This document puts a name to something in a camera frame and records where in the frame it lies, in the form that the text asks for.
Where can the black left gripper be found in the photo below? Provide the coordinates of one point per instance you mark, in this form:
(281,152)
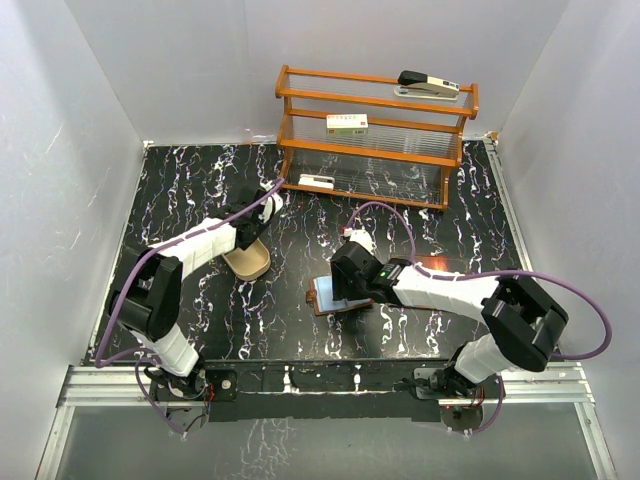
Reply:
(260,225)

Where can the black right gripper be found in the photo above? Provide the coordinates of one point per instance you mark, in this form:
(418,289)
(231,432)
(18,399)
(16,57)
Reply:
(342,290)

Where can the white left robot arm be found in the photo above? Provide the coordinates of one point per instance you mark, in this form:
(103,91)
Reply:
(145,293)

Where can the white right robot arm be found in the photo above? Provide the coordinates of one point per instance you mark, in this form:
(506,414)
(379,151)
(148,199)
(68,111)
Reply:
(524,322)

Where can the beige oval card tray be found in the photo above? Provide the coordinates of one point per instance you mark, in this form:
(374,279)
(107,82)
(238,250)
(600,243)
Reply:
(250,263)

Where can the small white box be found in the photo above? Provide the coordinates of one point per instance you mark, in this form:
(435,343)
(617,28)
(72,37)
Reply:
(316,181)

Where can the dark book three days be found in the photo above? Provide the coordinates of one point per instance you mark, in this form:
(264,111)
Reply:
(440,265)

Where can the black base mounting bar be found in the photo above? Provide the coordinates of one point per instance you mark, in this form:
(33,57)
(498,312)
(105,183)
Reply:
(343,389)

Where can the orange wooden shelf rack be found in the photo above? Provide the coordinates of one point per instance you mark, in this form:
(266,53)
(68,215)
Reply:
(412,148)

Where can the white staples box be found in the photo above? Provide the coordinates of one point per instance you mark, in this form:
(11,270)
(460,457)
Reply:
(347,125)

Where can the black and beige stapler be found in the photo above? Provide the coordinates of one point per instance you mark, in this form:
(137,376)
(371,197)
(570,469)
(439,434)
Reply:
(412,84)

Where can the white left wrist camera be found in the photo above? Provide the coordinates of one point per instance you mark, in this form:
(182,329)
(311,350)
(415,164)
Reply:
(270,208)

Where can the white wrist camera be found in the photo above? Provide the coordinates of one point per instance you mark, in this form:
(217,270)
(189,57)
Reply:
(359,236)
(270,208)

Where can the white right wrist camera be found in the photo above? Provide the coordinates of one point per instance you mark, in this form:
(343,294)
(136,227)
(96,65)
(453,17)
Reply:
(359,236)

